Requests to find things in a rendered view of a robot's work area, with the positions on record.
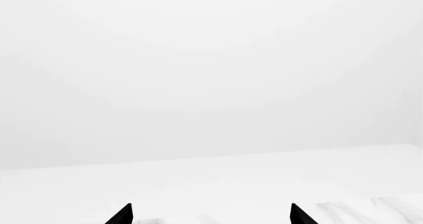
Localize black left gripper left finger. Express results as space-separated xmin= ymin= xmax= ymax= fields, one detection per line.
xmin=104 ymin=202 xmax=134 ymax=224

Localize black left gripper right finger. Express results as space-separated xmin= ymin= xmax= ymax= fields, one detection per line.
xmin=289 ymin=202 xmax=319 ymax=224

